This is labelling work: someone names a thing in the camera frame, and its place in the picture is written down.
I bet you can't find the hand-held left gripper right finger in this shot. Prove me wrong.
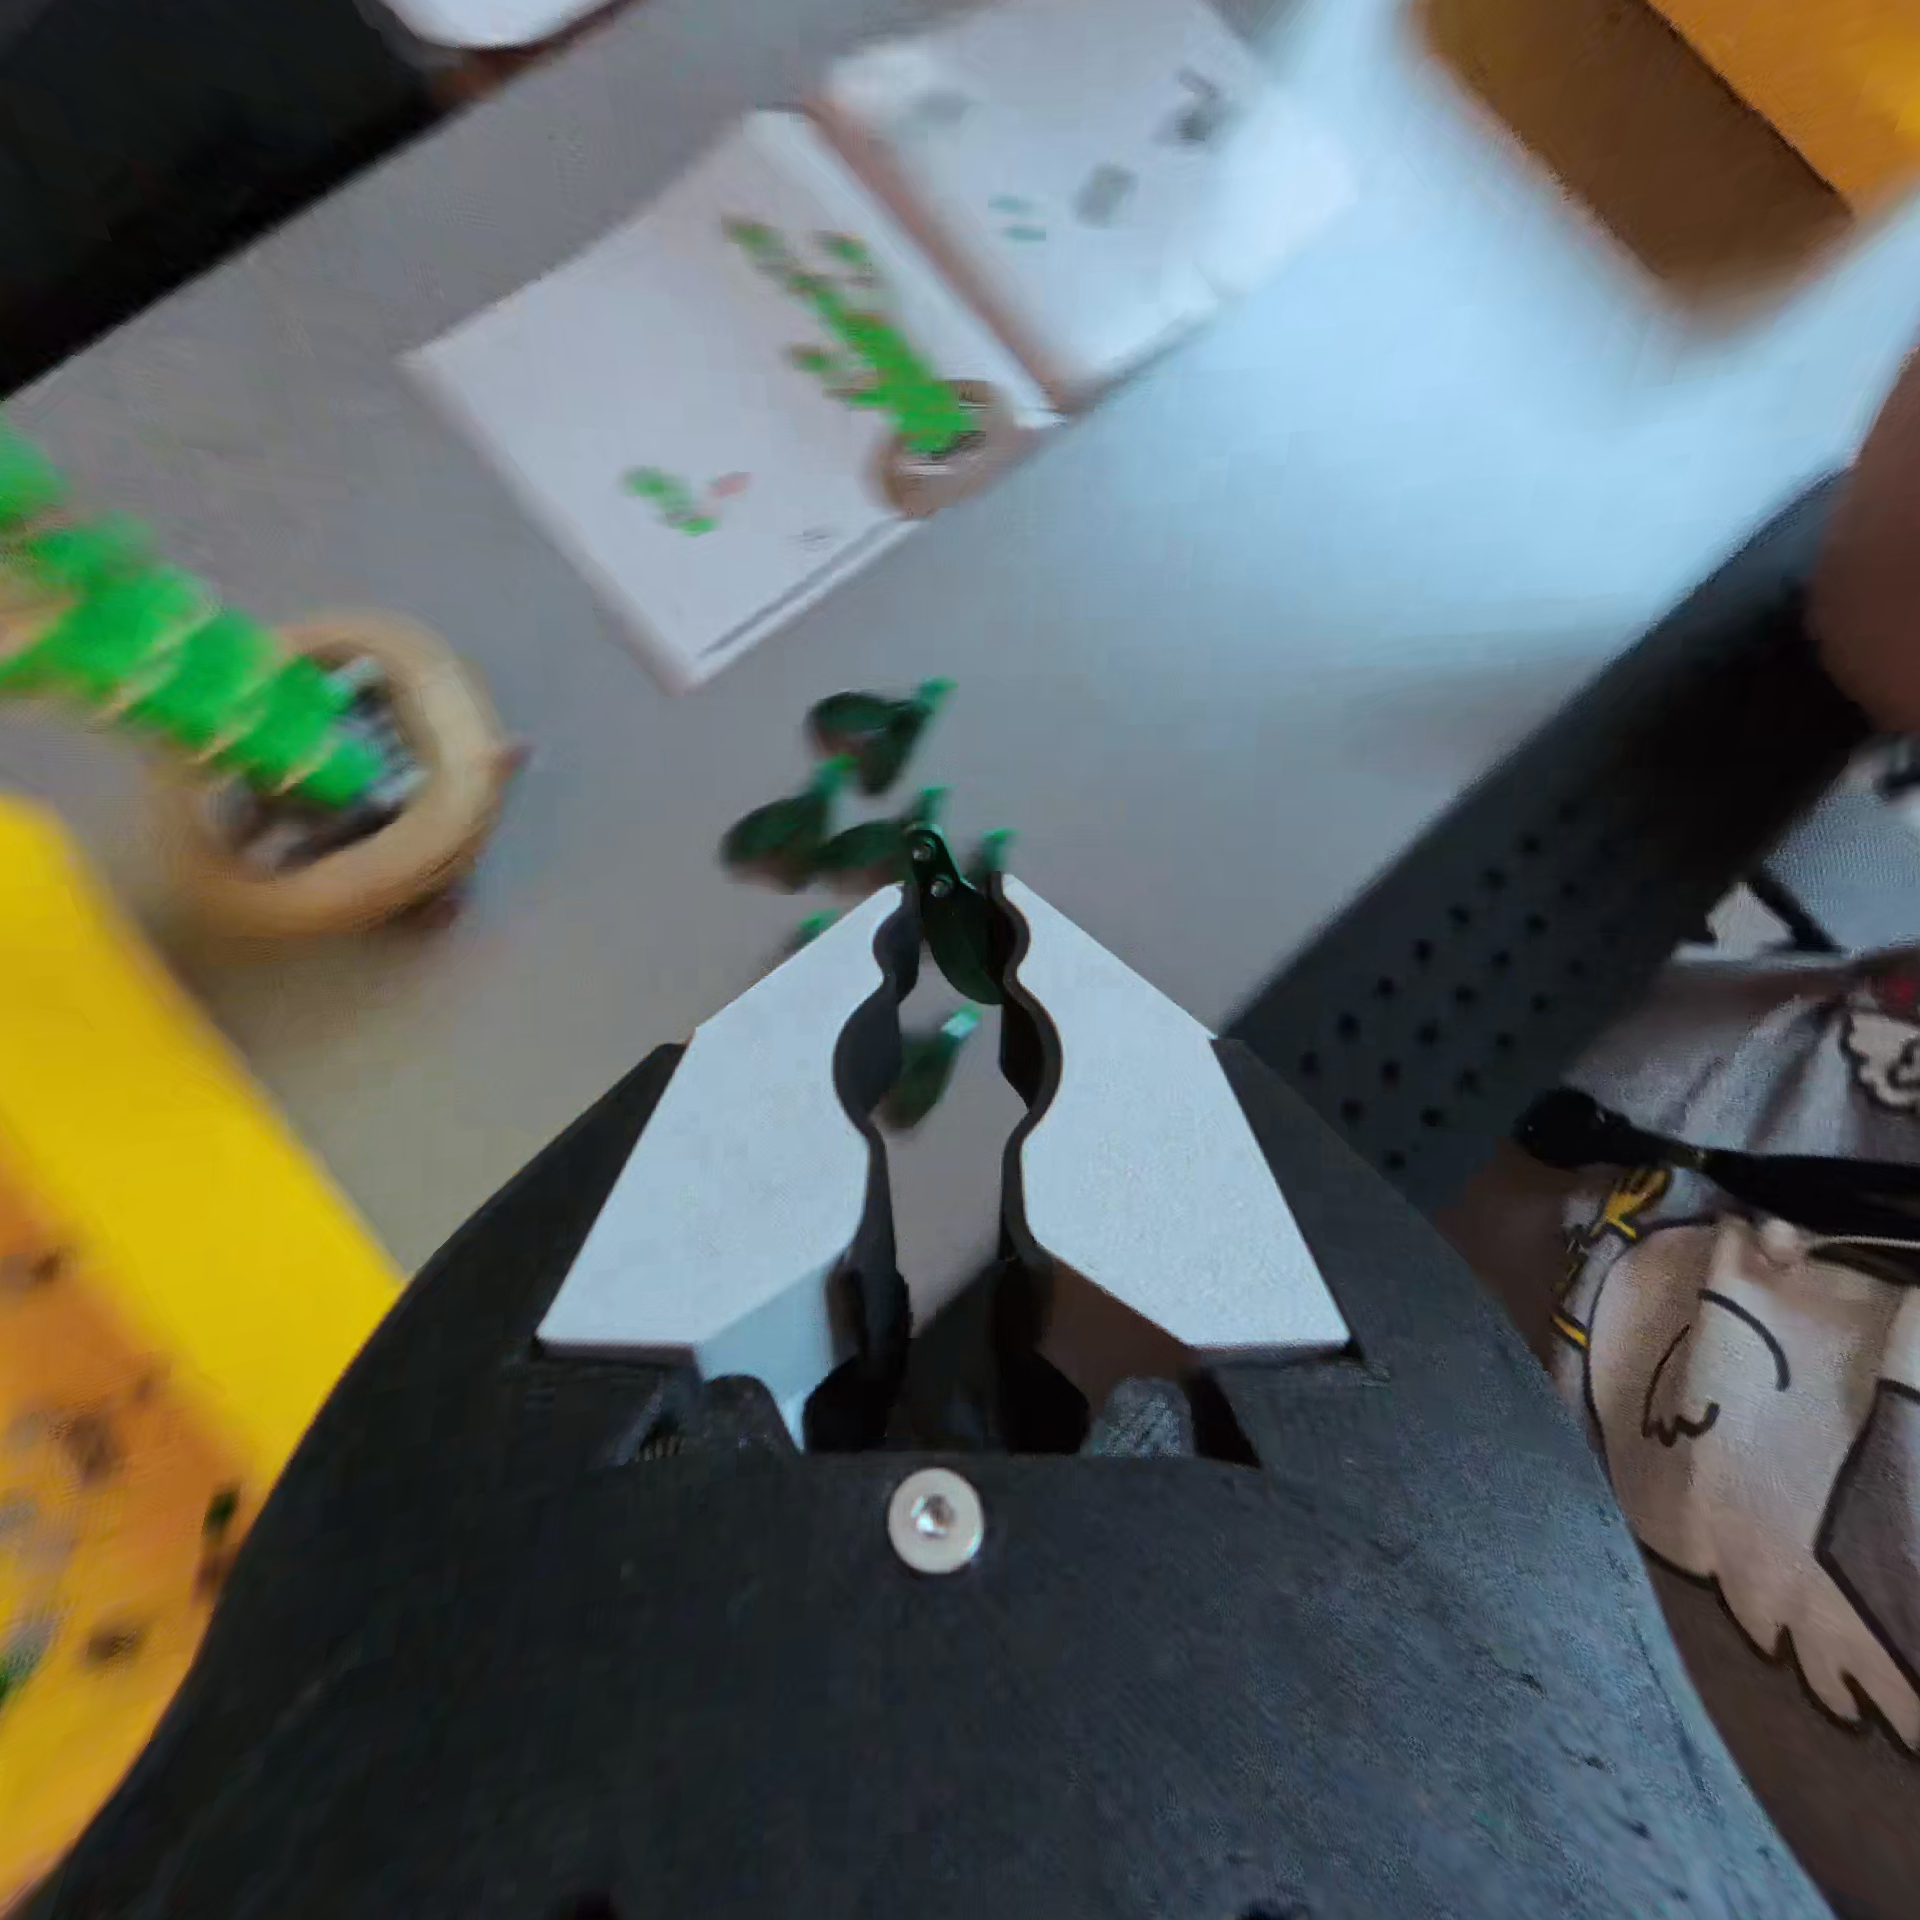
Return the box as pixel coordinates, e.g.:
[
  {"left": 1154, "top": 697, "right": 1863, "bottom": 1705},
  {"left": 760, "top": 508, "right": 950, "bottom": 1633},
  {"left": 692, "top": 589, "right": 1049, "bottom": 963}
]
[{"left": 987, "top": 873, "right": 1350, "bottom": 1454}]

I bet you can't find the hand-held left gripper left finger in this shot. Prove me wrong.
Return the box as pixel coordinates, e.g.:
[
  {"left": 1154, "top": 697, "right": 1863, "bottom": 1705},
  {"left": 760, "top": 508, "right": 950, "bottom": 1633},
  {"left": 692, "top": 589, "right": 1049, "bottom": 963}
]
[{"left": 535, "top": 881, "right": 920, "bottom": 1454}]

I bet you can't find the person's right forearm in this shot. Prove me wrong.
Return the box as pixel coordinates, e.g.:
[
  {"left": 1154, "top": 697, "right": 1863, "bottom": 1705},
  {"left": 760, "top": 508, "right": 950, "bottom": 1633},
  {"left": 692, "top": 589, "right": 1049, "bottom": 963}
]
[{"left": 1804, "top": 352, "right": 1920, "bottom": 740}]

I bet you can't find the lego bamboo model in pot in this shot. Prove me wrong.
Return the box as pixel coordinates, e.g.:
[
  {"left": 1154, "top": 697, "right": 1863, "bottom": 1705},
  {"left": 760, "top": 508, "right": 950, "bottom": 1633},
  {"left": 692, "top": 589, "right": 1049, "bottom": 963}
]
[{"left": 0, "top": 428, "right": 519, "bottom": 941}]

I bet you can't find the open lego instruction booklet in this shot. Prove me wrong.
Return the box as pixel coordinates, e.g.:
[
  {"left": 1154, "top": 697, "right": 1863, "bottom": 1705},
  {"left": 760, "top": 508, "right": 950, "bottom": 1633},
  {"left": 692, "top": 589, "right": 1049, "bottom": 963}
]
[{"left": 400, "top": 0, "right": 1357, "bottom": 697}]

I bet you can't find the black perforated chair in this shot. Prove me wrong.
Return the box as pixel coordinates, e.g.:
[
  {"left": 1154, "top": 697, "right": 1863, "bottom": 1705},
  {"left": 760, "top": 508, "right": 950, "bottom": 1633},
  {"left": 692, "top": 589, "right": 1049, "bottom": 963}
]
[{"left": 1221, "top": 465, "right": 1884, "bottom": 1208}]

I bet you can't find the grey printed shirt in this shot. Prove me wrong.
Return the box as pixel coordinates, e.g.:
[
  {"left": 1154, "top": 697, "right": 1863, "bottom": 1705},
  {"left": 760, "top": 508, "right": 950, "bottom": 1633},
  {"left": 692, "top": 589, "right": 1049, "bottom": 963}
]
[{"left": 1545, "top": 736, "right": 1920, "bottom": 1758}]

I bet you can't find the black cord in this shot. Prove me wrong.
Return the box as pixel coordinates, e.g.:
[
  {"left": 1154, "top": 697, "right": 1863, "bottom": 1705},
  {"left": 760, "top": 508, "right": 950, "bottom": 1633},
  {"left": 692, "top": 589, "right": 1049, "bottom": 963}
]
[{"left": 1516, "top": 1088, "right": 1920, "bottom": 1284}]

